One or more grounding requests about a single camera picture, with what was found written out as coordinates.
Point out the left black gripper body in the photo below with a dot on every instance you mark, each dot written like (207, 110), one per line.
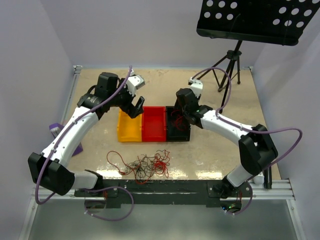
(123, 99)

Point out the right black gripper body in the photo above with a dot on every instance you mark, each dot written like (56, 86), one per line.
(178, 106)

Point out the red plastic bin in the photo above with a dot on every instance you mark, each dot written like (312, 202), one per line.
(154, 128)

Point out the black plastic bin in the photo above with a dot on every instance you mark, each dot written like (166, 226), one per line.
(175, 133)

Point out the yellow plastic bin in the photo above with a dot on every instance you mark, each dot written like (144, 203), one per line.
(129, 130)

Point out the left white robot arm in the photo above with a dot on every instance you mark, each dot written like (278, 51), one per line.
(49, 168)

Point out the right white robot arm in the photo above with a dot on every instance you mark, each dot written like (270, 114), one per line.
(256, 147)

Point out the purple box with metal insert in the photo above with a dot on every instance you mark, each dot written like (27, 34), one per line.
(55, 130)

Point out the white cylinder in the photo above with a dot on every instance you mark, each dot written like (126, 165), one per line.
(259, 179)

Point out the black cylinder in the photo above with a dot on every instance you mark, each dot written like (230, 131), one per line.
(268, 179)

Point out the black music stand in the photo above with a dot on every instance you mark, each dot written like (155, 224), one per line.
(287, 23)

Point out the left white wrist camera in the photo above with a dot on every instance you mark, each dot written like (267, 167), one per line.
(134, 83)

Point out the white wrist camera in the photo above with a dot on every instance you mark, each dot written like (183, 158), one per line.
(134, 83)
(196, 86)

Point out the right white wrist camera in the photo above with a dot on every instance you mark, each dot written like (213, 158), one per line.
(196, 86)

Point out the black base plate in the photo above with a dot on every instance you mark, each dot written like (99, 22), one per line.
(164, 192)

